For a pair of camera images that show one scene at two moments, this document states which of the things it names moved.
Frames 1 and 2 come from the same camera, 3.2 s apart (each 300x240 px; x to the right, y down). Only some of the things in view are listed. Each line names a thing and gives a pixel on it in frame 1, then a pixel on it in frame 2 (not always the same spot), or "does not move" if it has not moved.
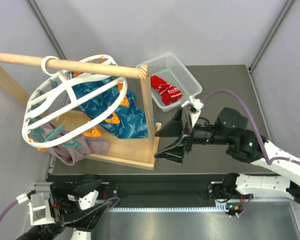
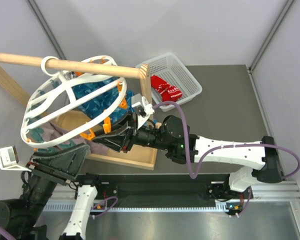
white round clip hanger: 73,101 does not move
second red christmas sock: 175,94 does not move
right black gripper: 175,128 -> 125,134
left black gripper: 63,206 -> 61,164
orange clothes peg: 114,119 -> 107,125
